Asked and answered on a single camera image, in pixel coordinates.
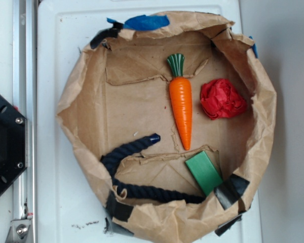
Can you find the orange plastic carrot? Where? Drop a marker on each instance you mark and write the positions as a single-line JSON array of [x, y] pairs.
[[181, 99]]

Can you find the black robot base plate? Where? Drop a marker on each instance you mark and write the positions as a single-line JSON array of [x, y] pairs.
[[12, 144]]

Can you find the aluminium frame rail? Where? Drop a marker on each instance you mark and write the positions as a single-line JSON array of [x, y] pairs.
[[25, 99]]

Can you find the brown paper bag tray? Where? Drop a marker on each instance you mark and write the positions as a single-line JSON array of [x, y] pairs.
[[118, 92]]

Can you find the white plastic board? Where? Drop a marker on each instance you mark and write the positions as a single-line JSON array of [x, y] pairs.
[[67, 208]]

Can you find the green rectangular block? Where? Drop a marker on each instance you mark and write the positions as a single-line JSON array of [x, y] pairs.
[[204, 172]]

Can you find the red crumpled paper ball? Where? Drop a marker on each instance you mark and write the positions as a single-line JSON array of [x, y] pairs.
[[220, 99]]

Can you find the metal corner bracket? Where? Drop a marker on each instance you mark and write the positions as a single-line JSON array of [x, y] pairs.
[[19, 231]]

